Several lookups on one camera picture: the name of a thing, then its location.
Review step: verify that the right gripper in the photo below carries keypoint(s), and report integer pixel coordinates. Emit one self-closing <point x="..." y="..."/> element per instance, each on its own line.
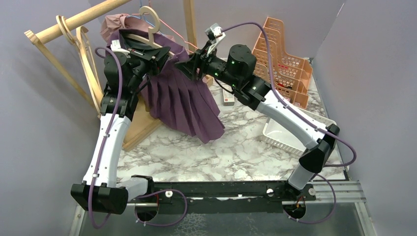
<point x="197" y="61"/>

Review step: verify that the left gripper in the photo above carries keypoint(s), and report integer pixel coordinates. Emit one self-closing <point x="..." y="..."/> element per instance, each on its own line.
<point x="154" y="55"/>

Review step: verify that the purple garment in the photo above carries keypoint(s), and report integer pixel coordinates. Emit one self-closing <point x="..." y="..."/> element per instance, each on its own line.
<point x="181" y="104"/>

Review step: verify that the pink skirt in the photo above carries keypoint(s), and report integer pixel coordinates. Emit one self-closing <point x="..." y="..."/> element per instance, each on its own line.
<point x="112" y="23"/>

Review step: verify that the pink wire hanger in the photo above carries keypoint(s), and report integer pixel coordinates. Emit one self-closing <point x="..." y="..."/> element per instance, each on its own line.
<point x="193" y="47"/>

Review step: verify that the wooden hanger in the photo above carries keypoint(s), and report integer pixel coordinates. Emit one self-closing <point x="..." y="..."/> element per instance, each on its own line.
<point x="99" y="94"/>
<point x="82" y="52"/>
<point x="148" y="45"/>

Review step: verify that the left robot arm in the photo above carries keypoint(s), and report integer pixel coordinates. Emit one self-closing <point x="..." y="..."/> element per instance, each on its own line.
<point x="99" y="190"/>

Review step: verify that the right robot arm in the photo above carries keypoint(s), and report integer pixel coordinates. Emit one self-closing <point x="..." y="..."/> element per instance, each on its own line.
<point x="256" y="93"/>

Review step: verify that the small white red box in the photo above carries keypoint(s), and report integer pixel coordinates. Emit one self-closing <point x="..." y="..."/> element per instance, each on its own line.
<point x="228" y="98"/>

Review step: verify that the wooden clothes rack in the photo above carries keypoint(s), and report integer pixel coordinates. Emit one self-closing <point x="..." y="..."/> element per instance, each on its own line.
<point x="75" y="32"/>

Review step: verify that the peach plastic file organizer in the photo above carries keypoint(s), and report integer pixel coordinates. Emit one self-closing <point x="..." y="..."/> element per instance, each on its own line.
<point x="291" y="74"/>

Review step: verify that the white perforated basket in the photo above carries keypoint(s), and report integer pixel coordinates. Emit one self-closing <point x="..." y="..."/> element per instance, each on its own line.
<point x="288" y="132"/>

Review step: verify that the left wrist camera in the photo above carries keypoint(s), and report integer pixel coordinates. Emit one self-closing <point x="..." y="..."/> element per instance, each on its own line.
<point x="116" y="47"/>

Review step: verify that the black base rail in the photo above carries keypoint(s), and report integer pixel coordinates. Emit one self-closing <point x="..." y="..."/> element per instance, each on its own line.
<point x="212" y="197"/>

